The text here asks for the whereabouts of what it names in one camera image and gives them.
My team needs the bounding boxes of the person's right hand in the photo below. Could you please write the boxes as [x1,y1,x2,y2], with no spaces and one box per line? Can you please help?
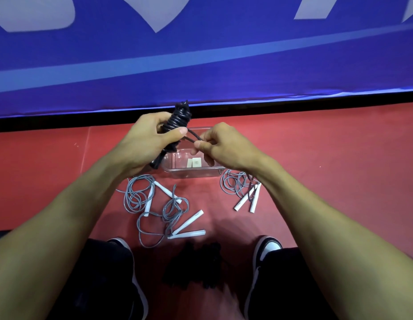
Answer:
[190,122,261,174]

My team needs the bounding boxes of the person's left hand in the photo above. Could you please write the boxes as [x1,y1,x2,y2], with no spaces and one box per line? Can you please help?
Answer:
[115,111,188,178]

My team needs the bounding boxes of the black jump rope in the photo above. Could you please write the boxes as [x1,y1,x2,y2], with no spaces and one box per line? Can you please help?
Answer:
[150,100,204,170]

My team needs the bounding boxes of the person's right forearm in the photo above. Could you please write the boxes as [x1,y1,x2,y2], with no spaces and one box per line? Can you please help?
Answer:
[248,153,413,320]

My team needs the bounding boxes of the person's left forearm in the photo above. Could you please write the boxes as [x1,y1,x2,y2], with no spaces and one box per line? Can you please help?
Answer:
[0,153,133,320]

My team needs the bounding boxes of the clear plastic container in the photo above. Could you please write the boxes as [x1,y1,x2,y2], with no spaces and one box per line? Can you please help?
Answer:
[161,127,227,179]

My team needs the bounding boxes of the blue banner barrier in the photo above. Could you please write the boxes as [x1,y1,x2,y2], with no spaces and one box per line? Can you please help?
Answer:
[0,0,413,133]

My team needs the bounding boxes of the person's right black white shoe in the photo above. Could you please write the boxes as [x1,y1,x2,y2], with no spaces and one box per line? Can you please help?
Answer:
[244,235,283,320]

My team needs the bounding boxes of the person's black white shoe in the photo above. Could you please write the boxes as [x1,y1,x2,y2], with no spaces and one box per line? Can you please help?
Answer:
[106,237,149,320]
[244,235,283,320]

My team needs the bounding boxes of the person's left black white shoe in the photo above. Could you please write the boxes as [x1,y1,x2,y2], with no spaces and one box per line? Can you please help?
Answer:
[106,237,149,320]

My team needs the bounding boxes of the person's right trouser leg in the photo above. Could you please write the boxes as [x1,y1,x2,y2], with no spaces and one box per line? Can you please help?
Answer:
[251,247,340,320]

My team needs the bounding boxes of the person's trouser leg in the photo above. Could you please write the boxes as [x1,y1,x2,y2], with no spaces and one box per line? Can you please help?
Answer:
[0,230,137,320]
[251,247,340,320]

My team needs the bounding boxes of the person's left trouser leg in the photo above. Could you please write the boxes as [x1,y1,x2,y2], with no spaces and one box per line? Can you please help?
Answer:
[0,230,137,320]

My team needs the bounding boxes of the grey jump rope white handles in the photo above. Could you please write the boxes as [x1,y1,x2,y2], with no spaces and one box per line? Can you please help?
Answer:
[220,169,262,214]
[137,184,206,248]
[116,174,182,217]

